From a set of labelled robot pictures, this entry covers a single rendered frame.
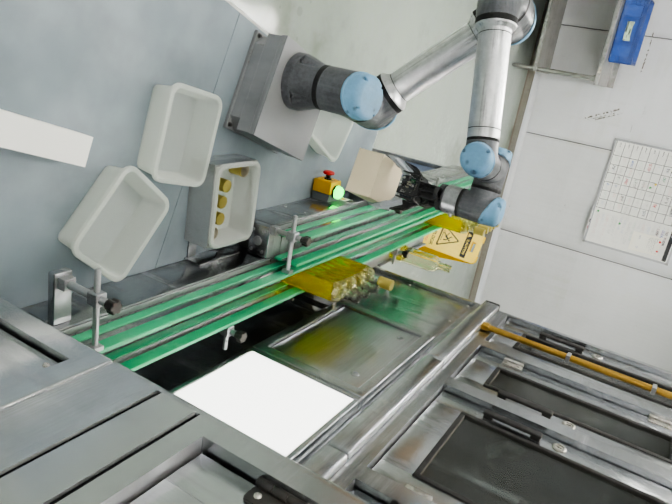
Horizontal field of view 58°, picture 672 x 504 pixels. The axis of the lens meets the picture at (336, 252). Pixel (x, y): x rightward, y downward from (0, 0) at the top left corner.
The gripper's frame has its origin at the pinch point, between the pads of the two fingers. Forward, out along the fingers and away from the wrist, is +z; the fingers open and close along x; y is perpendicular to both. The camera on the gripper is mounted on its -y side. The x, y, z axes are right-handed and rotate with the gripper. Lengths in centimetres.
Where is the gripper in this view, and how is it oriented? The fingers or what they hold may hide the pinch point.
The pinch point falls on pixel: (380, 180)
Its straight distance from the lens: 169.4
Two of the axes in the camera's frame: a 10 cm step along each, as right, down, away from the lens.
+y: -4.3, -1.2, -8.9
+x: -3.2, 9.5, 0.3
